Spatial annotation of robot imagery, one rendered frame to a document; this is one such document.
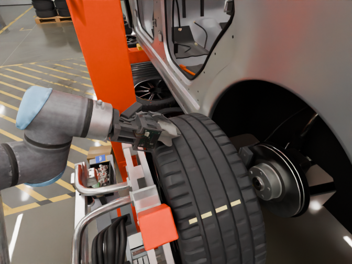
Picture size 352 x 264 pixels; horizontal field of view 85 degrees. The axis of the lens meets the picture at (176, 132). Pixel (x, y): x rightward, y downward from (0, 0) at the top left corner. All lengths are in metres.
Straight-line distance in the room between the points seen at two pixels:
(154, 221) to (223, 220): 0.18
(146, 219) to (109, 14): 0.63
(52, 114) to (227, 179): 0.43
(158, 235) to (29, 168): 0.30
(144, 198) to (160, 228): 0.10
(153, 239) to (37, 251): 1.52
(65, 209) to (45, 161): 1.52
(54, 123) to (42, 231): 1.60
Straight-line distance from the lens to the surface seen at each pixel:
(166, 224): 0.46
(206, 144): 0.57
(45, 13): 8.91
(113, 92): 0.86
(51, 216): 2.02
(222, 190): 0.54
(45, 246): 1.91
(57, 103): 0.44
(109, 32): 0.78
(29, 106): 0.44
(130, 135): 0.46
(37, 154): 0.49
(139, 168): 0.62
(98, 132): 0.45
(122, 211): 0.75
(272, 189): 0.89
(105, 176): 1.30
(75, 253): 0.64
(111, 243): 0.58
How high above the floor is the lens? 1.57
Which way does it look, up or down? 41 degrees down
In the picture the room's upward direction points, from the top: straight up
